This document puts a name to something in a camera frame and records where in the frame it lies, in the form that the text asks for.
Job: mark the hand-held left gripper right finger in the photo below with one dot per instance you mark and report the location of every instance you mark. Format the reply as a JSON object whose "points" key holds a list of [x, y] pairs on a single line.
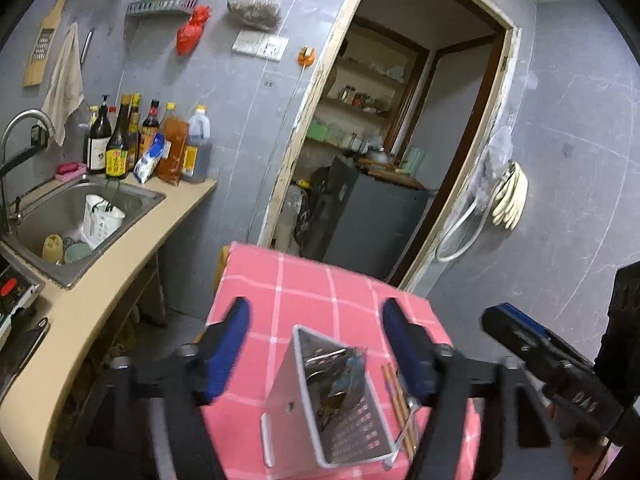
{"points": [[406, 355]]}

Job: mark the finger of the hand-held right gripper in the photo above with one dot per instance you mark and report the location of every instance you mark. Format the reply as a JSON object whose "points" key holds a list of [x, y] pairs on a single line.
{"points": [[517, 327]]}

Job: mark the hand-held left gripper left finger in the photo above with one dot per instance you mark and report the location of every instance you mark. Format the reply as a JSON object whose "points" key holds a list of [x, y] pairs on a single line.
{"points": [[231, 350]]}

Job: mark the wooden chopstick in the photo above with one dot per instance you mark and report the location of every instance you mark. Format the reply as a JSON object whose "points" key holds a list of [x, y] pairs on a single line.
{"points": [[395, 400], [402, 410]]}

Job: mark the white perforated utensil holder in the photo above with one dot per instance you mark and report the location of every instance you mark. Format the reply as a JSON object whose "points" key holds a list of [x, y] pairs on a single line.
{"points": [[290, 410]]}

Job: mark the person's right forearm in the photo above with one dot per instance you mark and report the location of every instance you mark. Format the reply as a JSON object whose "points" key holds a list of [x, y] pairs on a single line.
{"points": [[585, 462]]}

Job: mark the red checked tablecloth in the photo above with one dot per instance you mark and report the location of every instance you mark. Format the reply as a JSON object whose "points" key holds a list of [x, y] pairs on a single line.
{"points": [[305, 290]]}

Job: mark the cream rubber gloves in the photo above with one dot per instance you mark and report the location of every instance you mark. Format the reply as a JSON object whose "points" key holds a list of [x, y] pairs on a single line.
{"points": [[511, 195]]}

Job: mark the grey cabinet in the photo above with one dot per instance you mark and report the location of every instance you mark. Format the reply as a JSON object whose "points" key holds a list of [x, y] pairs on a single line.
{"points": [[370, 225]]}

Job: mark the beige kitchen counter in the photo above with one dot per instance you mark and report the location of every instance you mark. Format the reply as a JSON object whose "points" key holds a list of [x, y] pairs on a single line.
{"points": [[100, 305]]}

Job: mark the wooden cutting boards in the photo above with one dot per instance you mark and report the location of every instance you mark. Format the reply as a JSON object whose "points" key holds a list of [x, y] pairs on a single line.
{"points": [[395, 177]]}

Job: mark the green bowl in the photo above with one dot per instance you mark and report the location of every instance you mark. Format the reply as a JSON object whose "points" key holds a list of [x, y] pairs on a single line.
{"points": [[78, 254]]}

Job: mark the white mug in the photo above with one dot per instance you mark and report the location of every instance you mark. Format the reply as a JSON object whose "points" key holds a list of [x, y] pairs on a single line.
{"points": [[102, 222]]}

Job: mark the metal pot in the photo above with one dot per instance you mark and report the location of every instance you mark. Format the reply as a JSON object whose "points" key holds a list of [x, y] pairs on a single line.
{"points": [[381, 156]]}

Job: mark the yellow sponge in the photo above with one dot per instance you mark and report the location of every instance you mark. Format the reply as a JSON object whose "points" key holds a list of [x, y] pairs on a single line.
{"points": [[52, 250]]}

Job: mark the blue white packet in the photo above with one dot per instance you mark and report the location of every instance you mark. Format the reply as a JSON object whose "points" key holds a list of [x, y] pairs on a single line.
{"points": [[147, 160]]}

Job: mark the orange sauce bottle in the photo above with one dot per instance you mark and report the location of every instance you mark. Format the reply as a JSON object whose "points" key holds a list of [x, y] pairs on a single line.
{"points": [[172, 150]]}

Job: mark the induction cooker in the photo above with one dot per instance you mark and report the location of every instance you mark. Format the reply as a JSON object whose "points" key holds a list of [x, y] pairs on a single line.
{"points": [[17, 292]]}

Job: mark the steel sink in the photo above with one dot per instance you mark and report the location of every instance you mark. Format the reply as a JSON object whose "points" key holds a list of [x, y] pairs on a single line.
{"points": [[55, 215]]}

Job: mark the soy sauce bottle yellow label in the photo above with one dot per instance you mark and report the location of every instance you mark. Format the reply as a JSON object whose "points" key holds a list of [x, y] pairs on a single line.
{"points": [[117, 157]]}

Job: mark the dark bottle red label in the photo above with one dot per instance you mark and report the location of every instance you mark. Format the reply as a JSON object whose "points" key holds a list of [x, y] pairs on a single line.
{"points": [[150, 132]]}

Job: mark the green box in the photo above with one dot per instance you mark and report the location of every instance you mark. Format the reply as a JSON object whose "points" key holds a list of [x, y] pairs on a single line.
{"points": [[316, 132]]}

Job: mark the pink soap dish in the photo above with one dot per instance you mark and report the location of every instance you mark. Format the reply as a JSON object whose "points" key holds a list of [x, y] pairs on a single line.
{"points": [[71, 172]]}

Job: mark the dark pump bottle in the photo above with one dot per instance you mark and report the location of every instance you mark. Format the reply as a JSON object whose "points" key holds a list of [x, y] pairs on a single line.
{"points": [[99, 145]]}

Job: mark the wooden shelf unit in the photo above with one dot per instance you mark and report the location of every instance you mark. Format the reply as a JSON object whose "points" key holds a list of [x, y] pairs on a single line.
{"points": [[380, 90]]}

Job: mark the glass jar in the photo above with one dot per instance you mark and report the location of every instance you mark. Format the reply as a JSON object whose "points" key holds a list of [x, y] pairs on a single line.
{"points": [[349, 94]]}

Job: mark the orange plug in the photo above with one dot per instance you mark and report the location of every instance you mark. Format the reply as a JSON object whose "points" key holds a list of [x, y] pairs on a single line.
{"points": [[306, 56]]}

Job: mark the metal faucet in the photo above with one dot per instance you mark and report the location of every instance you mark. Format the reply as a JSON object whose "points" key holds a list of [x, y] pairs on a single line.
{"points": [[22, 117]]}

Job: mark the beige hanging towel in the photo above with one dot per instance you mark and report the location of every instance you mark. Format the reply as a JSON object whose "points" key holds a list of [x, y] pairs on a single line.
{"points": [[64, 85]]}

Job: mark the red plastic bag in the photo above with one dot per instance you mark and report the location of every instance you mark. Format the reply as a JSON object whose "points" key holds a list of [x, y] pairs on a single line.
{"points": [[192, 32]]}

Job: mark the hanging metal utensil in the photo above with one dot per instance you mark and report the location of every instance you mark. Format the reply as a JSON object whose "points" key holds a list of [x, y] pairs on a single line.
{"points": [[87, 45]]}

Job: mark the plastic bag with dark contents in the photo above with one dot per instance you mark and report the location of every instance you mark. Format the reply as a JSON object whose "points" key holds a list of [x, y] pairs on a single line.
{"points": [[255, 9]]}

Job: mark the wooden grater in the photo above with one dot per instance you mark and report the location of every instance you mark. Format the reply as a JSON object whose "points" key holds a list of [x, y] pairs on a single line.
{"points": [[45, 45]]}

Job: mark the clear wall plastic bag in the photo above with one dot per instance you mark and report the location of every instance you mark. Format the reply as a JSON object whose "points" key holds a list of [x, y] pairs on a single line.
{"points": [[497, 155]]}

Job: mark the wooden door frame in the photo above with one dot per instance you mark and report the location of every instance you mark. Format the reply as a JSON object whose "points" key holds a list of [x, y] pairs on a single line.
{"points": [[320, 95]]}

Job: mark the white wall socket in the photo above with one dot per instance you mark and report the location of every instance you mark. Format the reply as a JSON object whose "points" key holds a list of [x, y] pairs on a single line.
{"points": [[276, 49]]}

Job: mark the white wall switch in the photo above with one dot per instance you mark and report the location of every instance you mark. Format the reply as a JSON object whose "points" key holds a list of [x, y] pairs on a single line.
{"points": [[247, 42]]}

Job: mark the grey wall shelf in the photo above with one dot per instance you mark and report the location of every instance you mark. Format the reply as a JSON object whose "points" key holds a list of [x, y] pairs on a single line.
{"points": [[160, 7]]}

